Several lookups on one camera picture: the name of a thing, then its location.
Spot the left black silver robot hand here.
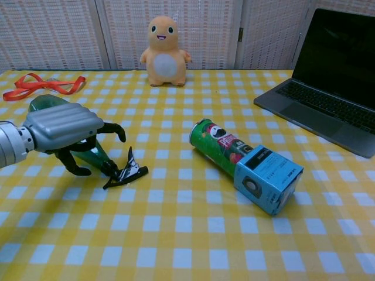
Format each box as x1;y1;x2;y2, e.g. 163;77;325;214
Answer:
22;102;127;177

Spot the blue cardboard box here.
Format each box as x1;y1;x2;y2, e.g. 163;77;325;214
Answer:
233;145;305;217

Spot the orange plush toy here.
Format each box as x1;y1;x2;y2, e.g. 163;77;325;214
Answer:
139;15;193;87

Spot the green spray bottle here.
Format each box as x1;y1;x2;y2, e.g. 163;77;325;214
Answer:
28;95;149;190

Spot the green Pringles can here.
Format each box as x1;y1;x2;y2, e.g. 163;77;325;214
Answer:
189;118;262;180

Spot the woven folding screen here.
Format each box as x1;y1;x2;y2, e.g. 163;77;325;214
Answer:
0;0;375;71

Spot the orange lanyard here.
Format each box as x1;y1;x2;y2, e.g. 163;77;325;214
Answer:
2;73;87;102

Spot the yellow checkered tablecloth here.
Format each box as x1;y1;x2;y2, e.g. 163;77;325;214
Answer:
0;69;375;281

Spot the grey open laptop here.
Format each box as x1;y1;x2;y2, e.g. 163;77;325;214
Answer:
253;8;375;159

